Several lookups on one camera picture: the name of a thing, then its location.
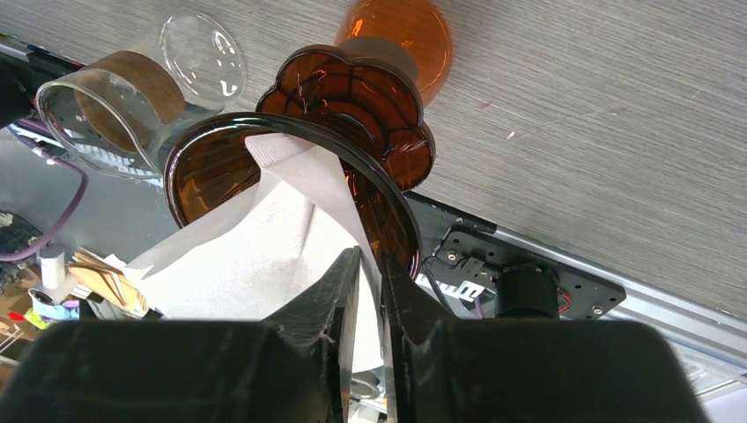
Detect white paper coffee filter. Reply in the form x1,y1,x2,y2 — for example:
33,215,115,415
123,133,383,372

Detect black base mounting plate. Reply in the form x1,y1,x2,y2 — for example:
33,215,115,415
405,193,626,320

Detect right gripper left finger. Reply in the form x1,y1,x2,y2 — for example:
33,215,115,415
1,248,362,422

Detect brown paper coffee filter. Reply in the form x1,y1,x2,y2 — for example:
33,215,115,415
68,250,149,315

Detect amber glass carafe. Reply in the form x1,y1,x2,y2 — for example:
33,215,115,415
335,0,454,106

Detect amber brown glass dripper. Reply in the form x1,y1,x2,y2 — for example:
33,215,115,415
165,36,436,276

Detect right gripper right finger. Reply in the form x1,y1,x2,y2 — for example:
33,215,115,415
381,257,706,422

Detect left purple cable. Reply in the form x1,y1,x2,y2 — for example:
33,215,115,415
0,116,90,263

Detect clear glass carafe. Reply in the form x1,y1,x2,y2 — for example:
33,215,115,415
35,10,247,179

